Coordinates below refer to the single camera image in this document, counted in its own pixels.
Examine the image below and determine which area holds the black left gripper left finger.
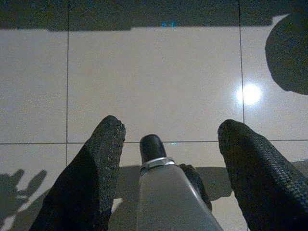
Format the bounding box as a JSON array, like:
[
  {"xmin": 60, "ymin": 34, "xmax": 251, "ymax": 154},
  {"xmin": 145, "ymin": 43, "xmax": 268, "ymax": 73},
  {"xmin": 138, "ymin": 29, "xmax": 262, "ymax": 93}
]
[{"xmin": 28, "ymin": 115, "xmax": 127, "ymax": 231}]

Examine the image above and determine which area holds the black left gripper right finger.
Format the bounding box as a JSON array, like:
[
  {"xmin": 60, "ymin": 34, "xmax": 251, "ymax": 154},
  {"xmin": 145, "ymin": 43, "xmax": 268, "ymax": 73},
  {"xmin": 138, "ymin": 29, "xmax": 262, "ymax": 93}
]
[{"xmin": 217, "ymin": 119, "xmax": 308, "ymax": 231}]

